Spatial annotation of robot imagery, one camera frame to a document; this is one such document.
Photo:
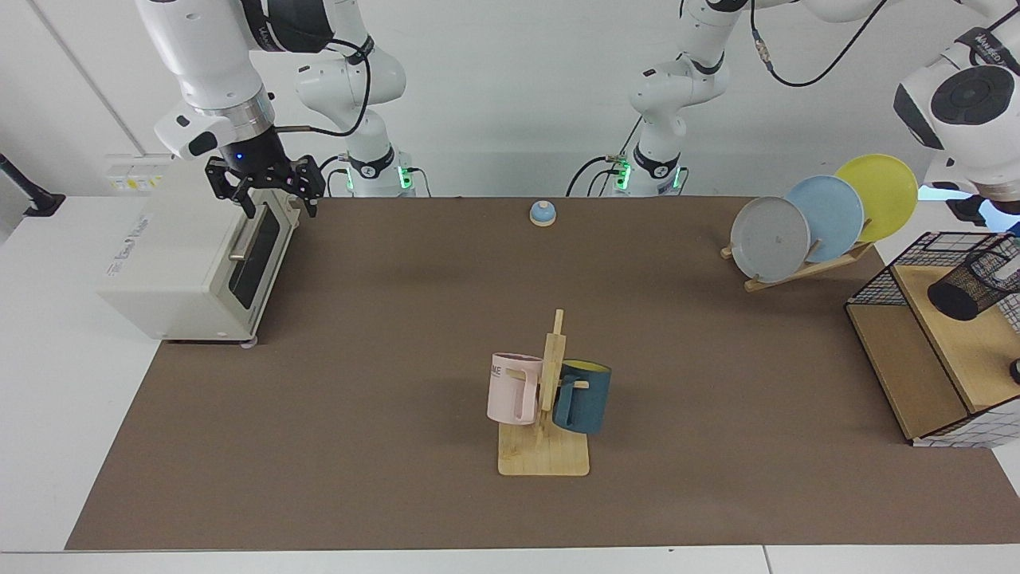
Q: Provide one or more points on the yellow plate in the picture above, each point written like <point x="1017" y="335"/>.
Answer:
<point x="884" y="191"/>

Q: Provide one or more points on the black mesh pen holder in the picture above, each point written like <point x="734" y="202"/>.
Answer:
<point x="960" y="299"/>

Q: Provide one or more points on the wooden plate rack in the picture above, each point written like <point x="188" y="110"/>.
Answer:
<point x="797" y="273"/>

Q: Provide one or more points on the pale toaster oven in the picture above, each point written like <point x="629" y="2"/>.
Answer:
<point x="175" y="263"/>

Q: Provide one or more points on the brown table cloth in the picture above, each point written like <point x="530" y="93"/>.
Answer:
<point x="398" y="446"/>

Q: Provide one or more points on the wooden cup stand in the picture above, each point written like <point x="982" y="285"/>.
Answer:
<point x="546" y="458"/>

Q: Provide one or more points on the white grid-patterned cloth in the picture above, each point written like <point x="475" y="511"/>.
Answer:
<point x="964" y="434"/>

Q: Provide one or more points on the grey plate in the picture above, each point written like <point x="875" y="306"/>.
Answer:
<point x="769" y="243"/>

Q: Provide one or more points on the white socket box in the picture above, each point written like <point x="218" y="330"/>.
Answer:
<point x="135" y="171"/>

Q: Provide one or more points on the light blue plate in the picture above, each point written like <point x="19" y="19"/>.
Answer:
<point x="833" y="211"/>

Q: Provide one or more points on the dark blue cup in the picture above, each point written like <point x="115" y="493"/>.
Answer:
<point x="590" y="399"/>

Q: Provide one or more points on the small blue round bell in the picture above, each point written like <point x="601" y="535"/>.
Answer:
<point x="543" y="213"/>

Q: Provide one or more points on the pink cup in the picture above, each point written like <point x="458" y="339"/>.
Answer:
<point x="510" y="391"/>

